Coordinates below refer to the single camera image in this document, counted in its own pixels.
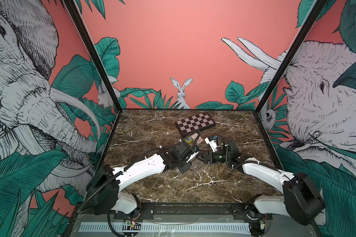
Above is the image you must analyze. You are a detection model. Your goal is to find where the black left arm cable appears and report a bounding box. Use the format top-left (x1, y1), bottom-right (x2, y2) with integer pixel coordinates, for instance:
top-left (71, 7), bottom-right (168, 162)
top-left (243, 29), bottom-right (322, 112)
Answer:
top-left (76, 130), bottom-right (201, 214)

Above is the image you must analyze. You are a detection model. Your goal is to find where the white perforated strip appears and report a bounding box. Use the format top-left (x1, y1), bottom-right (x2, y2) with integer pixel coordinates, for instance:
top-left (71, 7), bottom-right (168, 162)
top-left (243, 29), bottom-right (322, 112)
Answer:
top-left (78, 222), bottom-right (251, 234)

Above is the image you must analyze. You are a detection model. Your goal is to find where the black corner frame post left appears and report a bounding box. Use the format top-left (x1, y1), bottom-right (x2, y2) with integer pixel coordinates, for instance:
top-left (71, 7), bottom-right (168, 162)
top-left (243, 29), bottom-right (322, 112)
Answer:
top-left (63, 0), bottom-right (123, 113)

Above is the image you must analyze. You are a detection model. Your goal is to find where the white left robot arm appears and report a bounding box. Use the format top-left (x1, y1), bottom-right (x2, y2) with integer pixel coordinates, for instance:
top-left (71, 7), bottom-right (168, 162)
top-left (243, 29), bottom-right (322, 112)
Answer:
top-left (86, 142), bottom-right (199, 219)

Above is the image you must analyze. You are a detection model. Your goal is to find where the black corner frame post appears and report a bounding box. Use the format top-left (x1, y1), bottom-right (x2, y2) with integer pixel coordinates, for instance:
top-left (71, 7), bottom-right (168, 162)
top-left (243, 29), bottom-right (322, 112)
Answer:
top-left (254, 0), bottom-right (327, 114)
top-left (63, 0), bottom-right (123, 113)

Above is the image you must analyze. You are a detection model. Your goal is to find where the playing card box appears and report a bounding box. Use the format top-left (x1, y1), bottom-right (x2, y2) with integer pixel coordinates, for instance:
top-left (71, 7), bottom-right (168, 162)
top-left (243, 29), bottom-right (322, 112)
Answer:
top-left (196, 136), bottom-right (204, 145)

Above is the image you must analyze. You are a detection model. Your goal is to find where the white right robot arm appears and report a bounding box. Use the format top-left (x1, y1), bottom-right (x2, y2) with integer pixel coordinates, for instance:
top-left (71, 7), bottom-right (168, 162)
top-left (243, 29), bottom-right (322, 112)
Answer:
top-left (197, 136), bottom-right (326, 225)

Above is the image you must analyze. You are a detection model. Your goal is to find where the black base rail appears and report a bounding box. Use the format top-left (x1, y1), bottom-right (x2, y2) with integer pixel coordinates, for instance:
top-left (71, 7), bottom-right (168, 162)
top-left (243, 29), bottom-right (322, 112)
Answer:
top-left (72, 201), bottom-right (272, 222)

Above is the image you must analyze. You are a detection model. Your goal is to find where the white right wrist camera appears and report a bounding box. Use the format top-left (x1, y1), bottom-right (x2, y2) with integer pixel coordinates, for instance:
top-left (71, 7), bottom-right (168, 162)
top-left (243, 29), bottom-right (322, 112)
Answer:
top-left (205, 136), bottom-right (219, 152)

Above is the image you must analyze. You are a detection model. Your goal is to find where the yellow butterfly toy block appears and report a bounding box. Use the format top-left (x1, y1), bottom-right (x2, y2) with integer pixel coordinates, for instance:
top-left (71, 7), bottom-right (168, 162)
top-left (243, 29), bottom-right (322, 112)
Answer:
top-left (185, 135), bottom-right (194, 144)

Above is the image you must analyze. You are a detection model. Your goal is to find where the folding chess board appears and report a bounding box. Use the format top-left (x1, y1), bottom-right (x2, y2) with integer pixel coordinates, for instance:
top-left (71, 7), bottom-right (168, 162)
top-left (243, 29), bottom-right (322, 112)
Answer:
top-left (175, 112), bottom-right (216, 137)

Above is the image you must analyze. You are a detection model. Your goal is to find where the black corner frame post right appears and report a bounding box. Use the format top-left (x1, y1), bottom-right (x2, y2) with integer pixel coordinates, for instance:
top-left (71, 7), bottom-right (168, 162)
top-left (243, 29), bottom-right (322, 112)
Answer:
top-left (254, 0), bottom-right (327, 114)

